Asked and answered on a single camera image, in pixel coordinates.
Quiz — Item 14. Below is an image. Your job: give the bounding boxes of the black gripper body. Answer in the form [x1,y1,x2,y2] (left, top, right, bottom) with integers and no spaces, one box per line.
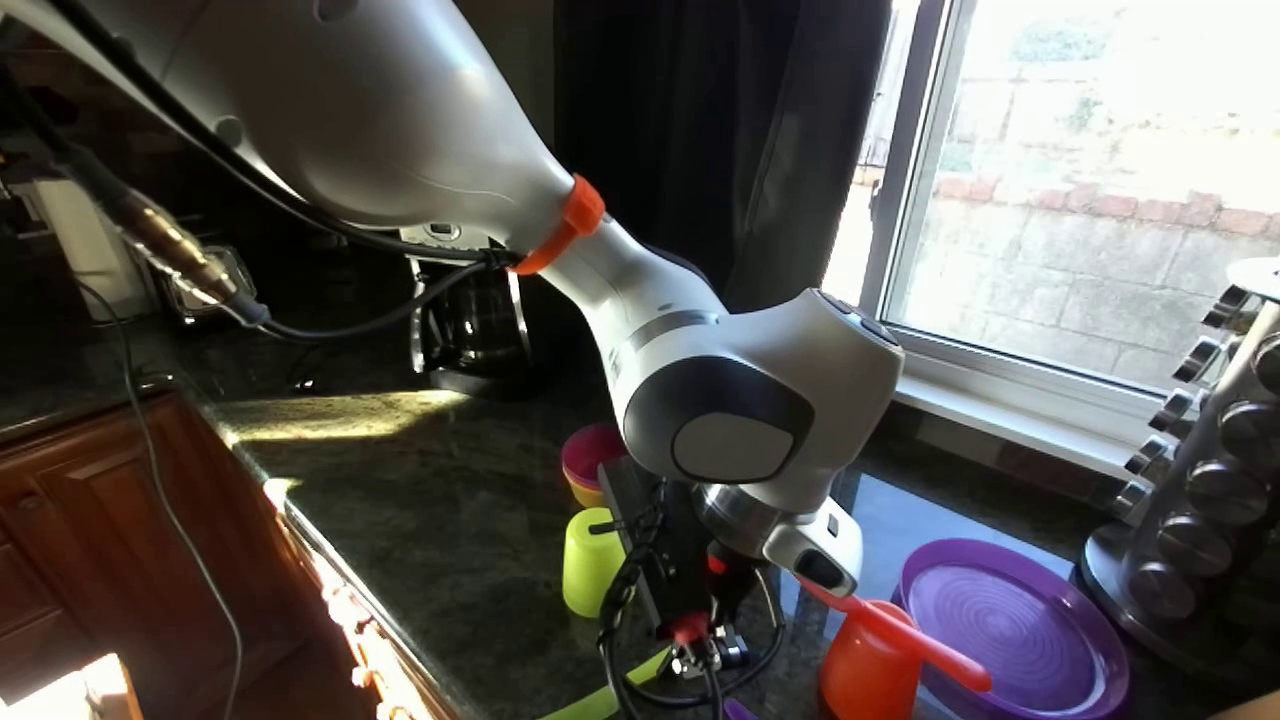
[596,457,737,632]

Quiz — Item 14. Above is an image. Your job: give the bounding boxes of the yellow-green plastic cup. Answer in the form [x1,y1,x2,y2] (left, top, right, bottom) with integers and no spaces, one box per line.
[560,505,634,622]

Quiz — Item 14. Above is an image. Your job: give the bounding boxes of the yellow-green plastic spoon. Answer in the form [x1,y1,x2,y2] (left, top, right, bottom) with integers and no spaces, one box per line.
[537,643,675,720]

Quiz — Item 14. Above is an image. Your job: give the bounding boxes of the orange plastic cup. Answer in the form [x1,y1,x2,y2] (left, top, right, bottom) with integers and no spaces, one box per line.
[818,600,954,720]

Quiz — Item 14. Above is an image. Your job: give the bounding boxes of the pink plastic bowl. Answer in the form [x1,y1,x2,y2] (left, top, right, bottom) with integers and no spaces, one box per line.
[556,418,634,501]

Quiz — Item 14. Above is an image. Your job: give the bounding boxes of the orange plastic spoon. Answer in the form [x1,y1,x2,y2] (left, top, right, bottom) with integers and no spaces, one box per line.
[800,570,1001,695]

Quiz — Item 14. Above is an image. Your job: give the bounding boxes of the glass coffee carafe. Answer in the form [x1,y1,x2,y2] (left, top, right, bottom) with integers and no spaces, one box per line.
[420,259,531,381]

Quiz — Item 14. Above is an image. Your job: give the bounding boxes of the purple plastic plate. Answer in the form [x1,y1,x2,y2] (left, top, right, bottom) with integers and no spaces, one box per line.
[894,536,1136,720]

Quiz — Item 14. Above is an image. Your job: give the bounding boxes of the stainless steel coffee maker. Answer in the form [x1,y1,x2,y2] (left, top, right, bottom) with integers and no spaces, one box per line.
[390,234,540,385]

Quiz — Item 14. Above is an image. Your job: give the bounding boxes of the dark curtain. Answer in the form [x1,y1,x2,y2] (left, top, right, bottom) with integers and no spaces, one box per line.
[553,0,896,324]

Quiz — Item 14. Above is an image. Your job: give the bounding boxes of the wooden kitchen cabinet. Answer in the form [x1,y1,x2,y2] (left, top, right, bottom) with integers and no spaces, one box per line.
[0,389,451,720]

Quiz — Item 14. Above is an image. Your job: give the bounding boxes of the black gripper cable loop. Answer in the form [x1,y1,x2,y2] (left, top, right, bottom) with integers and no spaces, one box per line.
[592,531,792,720]

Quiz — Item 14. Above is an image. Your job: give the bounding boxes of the orange cable clip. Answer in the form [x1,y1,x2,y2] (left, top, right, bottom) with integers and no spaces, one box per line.
[513,173,613,280]

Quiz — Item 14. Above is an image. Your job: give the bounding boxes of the white window frame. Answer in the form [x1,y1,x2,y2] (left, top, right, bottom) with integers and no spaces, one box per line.
[818,0,1280,482]

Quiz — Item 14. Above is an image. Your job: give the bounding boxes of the thin grey cable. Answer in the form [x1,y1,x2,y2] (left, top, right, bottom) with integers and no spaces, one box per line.
[71,272,251,720]

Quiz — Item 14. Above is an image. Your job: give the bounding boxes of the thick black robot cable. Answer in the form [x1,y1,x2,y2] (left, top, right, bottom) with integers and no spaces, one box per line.
[0,77,518,343]

